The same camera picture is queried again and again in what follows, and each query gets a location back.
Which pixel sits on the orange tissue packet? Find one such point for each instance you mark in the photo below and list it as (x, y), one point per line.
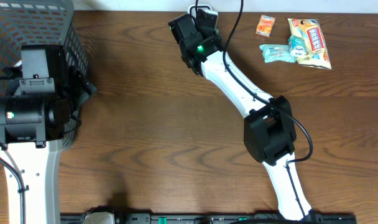
(265, 25)

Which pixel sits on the light green pouch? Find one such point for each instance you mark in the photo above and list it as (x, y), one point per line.
(276, 52)

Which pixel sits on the teal tissue packet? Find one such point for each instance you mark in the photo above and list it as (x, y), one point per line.
(297, 47)

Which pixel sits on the yellow snack chip bag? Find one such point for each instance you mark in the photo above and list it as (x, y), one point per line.
(310, 31)

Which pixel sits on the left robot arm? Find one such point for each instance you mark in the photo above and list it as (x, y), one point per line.
(35, 123)

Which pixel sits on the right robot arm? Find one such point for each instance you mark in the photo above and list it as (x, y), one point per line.
(269, 126)

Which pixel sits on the grey plastic shopping basket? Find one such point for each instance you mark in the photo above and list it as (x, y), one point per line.
(36, 23)

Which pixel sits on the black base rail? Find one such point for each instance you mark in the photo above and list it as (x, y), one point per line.
(146, 218)

